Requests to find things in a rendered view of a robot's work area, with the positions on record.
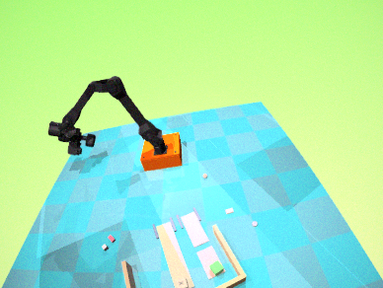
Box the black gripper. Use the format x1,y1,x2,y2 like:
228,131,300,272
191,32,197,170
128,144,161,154
58,131,97,148

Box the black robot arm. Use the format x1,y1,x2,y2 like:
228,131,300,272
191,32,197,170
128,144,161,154
48,76,168,156

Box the cream strip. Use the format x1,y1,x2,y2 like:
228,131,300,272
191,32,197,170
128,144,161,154
156,222,176,245

